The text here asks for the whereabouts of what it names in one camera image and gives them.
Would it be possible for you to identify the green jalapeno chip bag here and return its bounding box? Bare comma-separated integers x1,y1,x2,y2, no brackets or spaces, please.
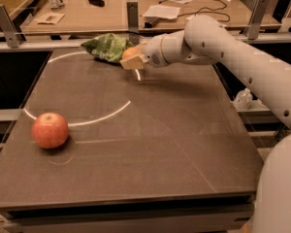
81,33,133,64

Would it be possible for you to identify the middle metal bracket post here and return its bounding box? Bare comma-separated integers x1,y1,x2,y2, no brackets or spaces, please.
126,0,139,45

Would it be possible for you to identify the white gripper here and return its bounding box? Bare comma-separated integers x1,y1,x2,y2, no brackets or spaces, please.
120,35,168,70

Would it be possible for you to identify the orange fruit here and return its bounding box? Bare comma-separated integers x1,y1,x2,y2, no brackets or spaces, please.
122,48,139,59

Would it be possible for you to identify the white paper sheet right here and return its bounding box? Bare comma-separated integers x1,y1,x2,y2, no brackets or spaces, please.
185,15,226,31

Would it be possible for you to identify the left metal bracket post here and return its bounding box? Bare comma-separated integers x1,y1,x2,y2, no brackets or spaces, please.
0,4,22,48

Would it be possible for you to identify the white paper sheet centre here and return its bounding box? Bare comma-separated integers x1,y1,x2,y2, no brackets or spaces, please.
143,5,180,19

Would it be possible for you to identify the black computer mouse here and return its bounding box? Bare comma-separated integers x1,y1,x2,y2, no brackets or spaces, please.
88,0,105,7

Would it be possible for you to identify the clear plastic bottle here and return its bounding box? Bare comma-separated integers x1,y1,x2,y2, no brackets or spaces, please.
233,88,253,111

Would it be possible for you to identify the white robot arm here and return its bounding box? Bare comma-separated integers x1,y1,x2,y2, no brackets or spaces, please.
120,15,291,233

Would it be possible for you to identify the small paper packet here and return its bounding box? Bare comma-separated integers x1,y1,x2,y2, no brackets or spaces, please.
35,12,65,25

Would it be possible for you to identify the right metal bracket post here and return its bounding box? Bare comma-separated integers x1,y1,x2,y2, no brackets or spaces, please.
243,0,270,40

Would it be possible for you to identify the black cable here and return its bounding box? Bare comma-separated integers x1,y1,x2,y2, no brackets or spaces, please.
158,0,231,23

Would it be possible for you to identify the wooden back desk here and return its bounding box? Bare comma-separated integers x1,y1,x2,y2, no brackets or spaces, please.
21,0,281,37

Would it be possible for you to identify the metal bracket post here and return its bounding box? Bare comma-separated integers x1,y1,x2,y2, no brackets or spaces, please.
243,0,270,40
0,4,22,48
126,0,139,45

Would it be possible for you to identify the red apple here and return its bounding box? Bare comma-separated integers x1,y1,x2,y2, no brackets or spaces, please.
31,113,69,149

